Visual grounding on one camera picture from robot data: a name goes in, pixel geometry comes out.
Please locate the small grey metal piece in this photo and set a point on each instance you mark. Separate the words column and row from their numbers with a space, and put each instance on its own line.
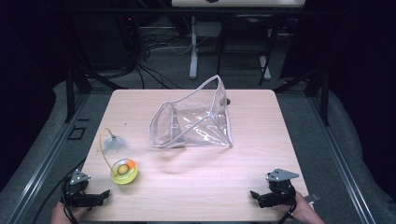
column 313, row 197

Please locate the person's left hand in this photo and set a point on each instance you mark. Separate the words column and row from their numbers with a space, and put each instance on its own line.
column 62, row 214

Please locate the black metal stand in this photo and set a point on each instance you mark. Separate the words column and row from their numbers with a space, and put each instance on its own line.
column 70, row 93
column 325, row 96

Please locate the aluminium floor rail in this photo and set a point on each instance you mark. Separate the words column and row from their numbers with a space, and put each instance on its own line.
column 342, row 161
column 46, row 161

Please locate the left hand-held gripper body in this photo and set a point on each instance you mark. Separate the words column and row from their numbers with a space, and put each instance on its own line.
column 77, row 189

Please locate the white standing desk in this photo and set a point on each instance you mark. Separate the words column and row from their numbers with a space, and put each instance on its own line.
column 193, row 46

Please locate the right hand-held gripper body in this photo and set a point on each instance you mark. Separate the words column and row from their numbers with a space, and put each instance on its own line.
column 280, row 189

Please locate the clear plastic zipper bag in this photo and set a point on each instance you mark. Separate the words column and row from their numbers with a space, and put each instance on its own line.
column 199, row 123

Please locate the black metal chair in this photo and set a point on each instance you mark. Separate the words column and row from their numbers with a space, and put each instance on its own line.
column 246, row 20

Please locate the yellow cat toy with feather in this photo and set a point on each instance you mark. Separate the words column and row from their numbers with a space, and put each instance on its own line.
column 124, row 174

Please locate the person's right hand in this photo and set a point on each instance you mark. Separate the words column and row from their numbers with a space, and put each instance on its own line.
column 303, row 210

